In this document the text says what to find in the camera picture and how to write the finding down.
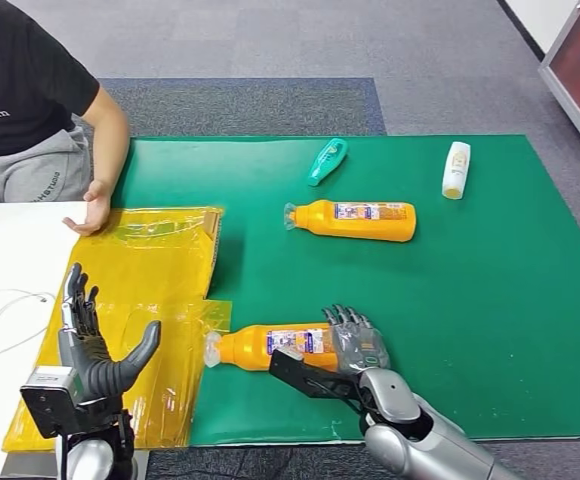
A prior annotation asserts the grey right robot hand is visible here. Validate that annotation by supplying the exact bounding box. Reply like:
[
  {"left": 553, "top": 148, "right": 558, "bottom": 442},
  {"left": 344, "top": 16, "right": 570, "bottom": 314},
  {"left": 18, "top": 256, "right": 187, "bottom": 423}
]
[{"left": 321, "top": 304, "right": 392, "bottom": 376}]

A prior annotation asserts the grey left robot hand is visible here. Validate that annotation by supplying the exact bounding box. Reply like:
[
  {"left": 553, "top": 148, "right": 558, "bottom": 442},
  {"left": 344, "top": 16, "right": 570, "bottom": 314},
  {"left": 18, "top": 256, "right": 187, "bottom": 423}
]
[{"left": 57, "top": 262, "right": 162, "bottom": 403}]

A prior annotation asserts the person's left hand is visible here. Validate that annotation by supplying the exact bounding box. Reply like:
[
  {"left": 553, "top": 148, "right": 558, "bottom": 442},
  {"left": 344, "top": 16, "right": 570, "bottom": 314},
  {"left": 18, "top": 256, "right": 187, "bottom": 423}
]
[{"left": 62, "top": 180, "right": 113, "bottom": 238}]

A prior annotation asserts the orange bottle with clear cap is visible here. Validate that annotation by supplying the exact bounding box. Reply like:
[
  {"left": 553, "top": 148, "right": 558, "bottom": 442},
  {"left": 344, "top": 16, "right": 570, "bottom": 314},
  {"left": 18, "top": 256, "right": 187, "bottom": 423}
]
[
  {"left": 283, "top": 199, "right": 418, "bottom": 244},
  {"left": 203, "top": 323, "right": 344, "bottom": 374}
]

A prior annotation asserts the teal green bottle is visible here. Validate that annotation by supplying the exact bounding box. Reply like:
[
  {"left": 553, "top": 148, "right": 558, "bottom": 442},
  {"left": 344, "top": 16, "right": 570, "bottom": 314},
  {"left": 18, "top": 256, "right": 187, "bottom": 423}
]
[{"left": 307, "top": 137, "right": 349, "bottom": 187}]

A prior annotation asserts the white bottle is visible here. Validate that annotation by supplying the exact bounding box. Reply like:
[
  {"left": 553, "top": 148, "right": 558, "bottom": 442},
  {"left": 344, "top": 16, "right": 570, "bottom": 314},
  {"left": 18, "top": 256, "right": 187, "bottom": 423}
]
[{"left": 441, "top": 140, "right": 471, "bottom": 201}]

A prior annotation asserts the yellow plastic film sheet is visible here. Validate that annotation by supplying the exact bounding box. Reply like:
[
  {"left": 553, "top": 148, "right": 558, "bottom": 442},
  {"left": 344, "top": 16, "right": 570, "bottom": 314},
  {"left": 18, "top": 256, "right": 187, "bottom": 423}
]
[{"left": 2, "top": 206, "right": 233, "bottom": 454}]

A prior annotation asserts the green table mat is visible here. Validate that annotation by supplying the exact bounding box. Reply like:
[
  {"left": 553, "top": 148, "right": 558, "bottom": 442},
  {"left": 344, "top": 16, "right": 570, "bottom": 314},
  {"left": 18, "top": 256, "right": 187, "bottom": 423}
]
[{"left": 112, "top": 135, "right": 580, "bottom": 449}]

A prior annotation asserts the person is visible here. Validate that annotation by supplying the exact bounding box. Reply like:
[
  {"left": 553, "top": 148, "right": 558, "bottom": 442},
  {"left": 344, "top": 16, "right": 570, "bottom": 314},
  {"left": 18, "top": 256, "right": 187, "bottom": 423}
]
[{"left": 0, "top": 0, "right": 131, "bottom": 238}]

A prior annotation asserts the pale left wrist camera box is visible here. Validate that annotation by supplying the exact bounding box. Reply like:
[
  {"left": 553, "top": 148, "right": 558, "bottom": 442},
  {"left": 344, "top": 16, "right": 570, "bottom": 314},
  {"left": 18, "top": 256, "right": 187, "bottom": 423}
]
[{"left": 20, "top": 366, "right": 86, "bottom": 441}]

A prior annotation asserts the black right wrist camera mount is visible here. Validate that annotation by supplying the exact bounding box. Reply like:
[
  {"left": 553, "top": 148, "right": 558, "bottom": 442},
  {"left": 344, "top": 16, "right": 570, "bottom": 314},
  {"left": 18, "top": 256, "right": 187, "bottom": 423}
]
[{"left": 269, "top": 349, "right": 372, "bottom": 416}]

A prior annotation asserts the white cable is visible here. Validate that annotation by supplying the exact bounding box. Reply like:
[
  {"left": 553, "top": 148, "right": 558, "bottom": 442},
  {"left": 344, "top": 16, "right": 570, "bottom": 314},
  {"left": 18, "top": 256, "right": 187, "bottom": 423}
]
[{"left": 0, "top": 285, "right": 57, "bottom": 361}]

